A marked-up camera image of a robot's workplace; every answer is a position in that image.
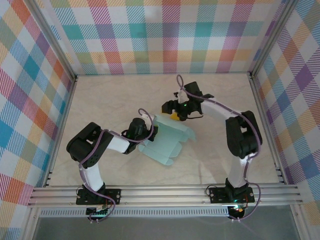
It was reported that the light blue paper box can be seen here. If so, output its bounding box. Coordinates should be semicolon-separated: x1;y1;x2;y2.
138;113;197;166

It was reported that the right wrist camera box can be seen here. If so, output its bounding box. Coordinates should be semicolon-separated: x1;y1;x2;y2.
173;86;191;103

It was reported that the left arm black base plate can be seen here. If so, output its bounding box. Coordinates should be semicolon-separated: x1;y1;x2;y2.
75;188;122;206

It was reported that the aluminium front rail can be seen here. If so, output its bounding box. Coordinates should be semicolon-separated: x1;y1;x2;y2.
27;183;303;208

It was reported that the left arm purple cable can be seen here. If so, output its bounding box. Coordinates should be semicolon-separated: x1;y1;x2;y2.
78;108;157;223

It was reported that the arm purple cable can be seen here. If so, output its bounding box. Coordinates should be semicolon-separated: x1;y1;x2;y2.
176;74;263;222
78;108;157;223

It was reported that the left aluminium side rail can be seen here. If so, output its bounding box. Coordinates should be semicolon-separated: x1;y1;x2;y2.
43;74;78;188

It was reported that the aluminium side rail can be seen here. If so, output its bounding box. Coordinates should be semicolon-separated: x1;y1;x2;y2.
248;72;287;185
43;74;78;188

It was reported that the right aluminium side rail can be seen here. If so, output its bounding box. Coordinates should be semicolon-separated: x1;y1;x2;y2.
248;72;287;185

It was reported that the slotted grey cable duct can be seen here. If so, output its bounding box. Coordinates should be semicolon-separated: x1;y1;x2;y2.
39;209;230;218

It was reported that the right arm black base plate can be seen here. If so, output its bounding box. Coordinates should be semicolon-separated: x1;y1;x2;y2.
208;186;255;204

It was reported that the right aluminium frame post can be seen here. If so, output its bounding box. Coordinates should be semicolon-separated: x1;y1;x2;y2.
249;0;298;76

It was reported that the aluminium frame post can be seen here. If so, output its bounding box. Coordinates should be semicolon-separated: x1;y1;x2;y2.
24;0;77;81
249;0;298;76

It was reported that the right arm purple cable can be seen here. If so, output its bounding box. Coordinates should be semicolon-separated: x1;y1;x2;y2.
176;74;263;222

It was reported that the left aluminium frame post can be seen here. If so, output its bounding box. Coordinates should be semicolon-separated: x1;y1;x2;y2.
24;0;77;81

